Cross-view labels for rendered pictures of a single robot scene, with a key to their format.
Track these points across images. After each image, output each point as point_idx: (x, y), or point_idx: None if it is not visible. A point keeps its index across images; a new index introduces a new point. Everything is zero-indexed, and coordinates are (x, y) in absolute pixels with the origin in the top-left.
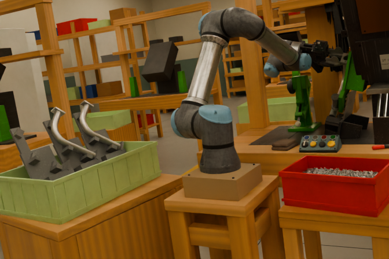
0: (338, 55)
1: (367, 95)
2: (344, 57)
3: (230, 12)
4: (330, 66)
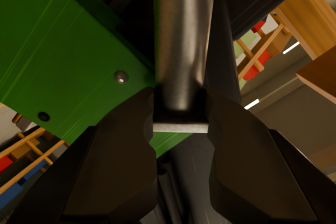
0: (214, 139)
1: (15, 123)
2: (193, 109)
3: None
4: (71, 146)
